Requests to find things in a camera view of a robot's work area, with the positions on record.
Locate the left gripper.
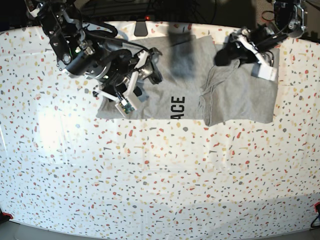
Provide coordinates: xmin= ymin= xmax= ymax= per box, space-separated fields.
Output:
xmin=214 ymin=27 xmax=273 ymax=67

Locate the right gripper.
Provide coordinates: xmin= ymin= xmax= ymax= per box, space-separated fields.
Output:
xmin=92 ymin=47 xmax=163 ymax=105

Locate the grey T-shirt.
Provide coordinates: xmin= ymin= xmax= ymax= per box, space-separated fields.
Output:
xmin=96 ymin=34 xmax=281 ymax=127

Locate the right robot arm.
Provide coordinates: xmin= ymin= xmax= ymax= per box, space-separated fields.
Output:
xmin=25 ymin=0 xmax=162 ymax=105

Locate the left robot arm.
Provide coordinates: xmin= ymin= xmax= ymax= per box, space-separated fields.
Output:
xmin=214 ymin=0 xmax=307 ymax=67

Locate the black table clamp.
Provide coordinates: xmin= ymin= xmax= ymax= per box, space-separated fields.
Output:
xmin=134 ymin=21 xmax=148 ymax=37

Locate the red corner clamp right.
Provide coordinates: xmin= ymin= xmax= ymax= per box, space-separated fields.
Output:
xmin=314 ymin=202 xmax=320 ymax=215

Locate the red corner clamp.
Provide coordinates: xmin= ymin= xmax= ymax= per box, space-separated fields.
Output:
xmin=0 ymin=212 xmax=13 ymax=224
xmin=314 ymin=202 xmax=320 ymax=215

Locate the red corner clamp left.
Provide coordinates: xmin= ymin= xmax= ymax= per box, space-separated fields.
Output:
xmin=0 ymin=212 xmax=13 ymax=224

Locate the black cable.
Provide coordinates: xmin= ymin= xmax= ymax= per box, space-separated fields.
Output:
xmin=82 ymin=22 xmax=151 ymax=51

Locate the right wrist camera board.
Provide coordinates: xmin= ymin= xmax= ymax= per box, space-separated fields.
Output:
xmin=115 ymin=96 xmax=141 ymax=118

